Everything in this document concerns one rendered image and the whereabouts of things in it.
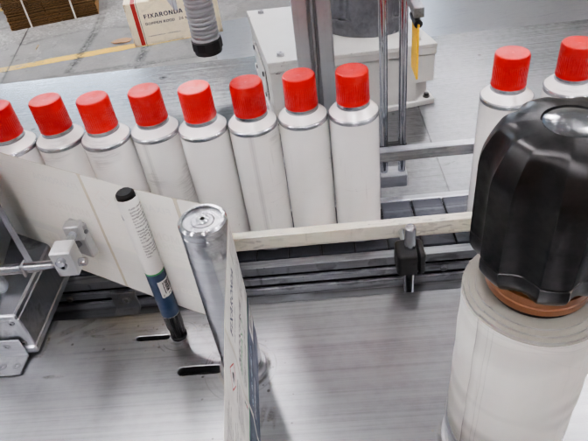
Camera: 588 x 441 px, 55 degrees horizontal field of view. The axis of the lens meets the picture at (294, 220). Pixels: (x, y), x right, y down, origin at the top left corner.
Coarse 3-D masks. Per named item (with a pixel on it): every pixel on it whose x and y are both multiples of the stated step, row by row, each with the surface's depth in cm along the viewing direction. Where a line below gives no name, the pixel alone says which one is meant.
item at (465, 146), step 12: (420, 144) 65; (432, 144) 65; (444, 144) 64; (456, 144) 64; (468, 144) 64; (384, 156) 65; (396, 156) 65; (408, 156) 65; (420, 156) 65; (432, 156) 65; (444, 156) 65
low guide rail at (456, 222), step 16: (336, 224) 63; (352, 224) 63; (368, 224) 62; (384, 224) 62; (400, 224) 62; (416, 224) 62; (432, 224) 62; (448, 224) 62; (464, 224) 62; (240, 240) 63; (256, 240) 63; (272, 240) 63; (288, 240) 63; (304, 240) 63; (320, 240) 63; (336, 240) 63; (352, 240) 63
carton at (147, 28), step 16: (128, 0) 98; (144, 0) 96; (160, 0) 96; (176, 0) 97; (128, 16) 97; (144, 16) 98; (160, 16) 98; (176, 16) 99; (144, 32) 99; (160, 32) 100; (176, 32) 100
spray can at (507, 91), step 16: (512, 48) 54; (496, 64) 54; (512, 64) 52; (528, 64) 53; (496, 80) 54; (512, 80) 53; (480, 96) 56; (496, 96) 55; (512, 96) 54; (528, 96) 55; (480, 112) 57; (496, 112) 55; (512, 112) 55; (480, 128) 58; (480, 144) 59
